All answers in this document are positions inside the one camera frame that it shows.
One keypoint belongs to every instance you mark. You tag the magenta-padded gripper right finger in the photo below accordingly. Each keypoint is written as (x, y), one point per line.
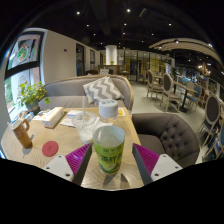
(147, 159)

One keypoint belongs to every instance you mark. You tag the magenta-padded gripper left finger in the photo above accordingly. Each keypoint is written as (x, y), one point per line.
(78, 160)

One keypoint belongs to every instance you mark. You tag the green-labelled clear drink bottle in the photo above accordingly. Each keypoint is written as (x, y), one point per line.
(109, 150)

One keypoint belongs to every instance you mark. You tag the clear plastic cup with straw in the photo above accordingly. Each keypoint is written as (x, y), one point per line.
(85, 131)

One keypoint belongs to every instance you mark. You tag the grey tufted armchair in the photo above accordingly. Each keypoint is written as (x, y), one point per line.
(166, 136)

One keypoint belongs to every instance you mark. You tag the flat round red coaster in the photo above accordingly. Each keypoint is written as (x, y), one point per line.
(50, 148)

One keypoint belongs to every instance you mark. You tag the white printed paper slip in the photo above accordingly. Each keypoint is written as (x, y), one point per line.
(68, 122)

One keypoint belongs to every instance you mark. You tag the white blue packet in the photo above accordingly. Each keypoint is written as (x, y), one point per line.
(73, 114)

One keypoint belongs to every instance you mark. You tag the tissue box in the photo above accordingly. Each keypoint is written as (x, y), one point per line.
(52, 117)

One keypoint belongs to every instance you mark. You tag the yellow table card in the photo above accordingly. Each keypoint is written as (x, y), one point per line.
(121, 112)

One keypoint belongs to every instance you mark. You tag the brown ceramic mug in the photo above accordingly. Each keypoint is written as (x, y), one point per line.
(21, 135)

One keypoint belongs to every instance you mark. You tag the grey white chevron cushion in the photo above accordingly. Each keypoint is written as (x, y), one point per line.
(101, 89)

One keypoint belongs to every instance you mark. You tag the potted green plant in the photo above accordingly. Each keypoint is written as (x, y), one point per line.
(31, 95)

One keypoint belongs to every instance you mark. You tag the black-framed painted window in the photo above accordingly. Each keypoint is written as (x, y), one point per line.
(23, 66)

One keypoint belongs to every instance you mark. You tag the group of ceiling spotlights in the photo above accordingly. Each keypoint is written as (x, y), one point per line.
(128, 10)

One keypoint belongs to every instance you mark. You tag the grey sofa with wooden frame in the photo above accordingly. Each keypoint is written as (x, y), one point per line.
(66, 90)

